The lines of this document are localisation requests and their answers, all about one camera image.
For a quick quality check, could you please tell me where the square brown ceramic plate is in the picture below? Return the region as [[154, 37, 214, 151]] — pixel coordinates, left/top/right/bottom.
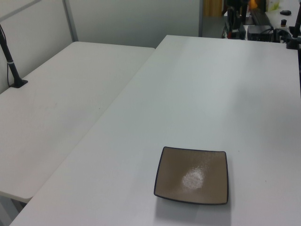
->
[[153, 146, 230, 205]]

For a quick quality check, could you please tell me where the white side table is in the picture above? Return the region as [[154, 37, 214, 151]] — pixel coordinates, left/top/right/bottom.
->
[[0, 41, 156, 202]]

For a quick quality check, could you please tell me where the wooden door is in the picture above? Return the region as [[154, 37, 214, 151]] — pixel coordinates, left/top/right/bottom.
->
[[203, 0, 223, 17]]

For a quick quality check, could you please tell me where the black equipment rack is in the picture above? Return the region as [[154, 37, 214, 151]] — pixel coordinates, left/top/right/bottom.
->
[[222, 0, 246, 40]]

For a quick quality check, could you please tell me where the black box device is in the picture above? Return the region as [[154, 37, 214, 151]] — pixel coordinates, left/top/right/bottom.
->
[[246, 24, 274, 41]]

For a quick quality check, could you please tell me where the black keyboard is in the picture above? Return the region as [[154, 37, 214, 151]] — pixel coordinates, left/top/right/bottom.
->
[[250, 8, 273, 26]]

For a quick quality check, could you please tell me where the grey partition frame post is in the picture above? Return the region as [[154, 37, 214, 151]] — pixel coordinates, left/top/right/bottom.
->
[[62, 0, 79, 43]]

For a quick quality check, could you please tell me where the black camera stand pole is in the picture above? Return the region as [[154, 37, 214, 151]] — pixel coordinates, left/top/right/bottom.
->
[[0, 23, 29, 89]]

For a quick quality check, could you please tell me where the black camera stand with clamp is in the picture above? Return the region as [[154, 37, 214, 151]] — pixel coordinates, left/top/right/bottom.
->
[[285, 0, 301, 50]]

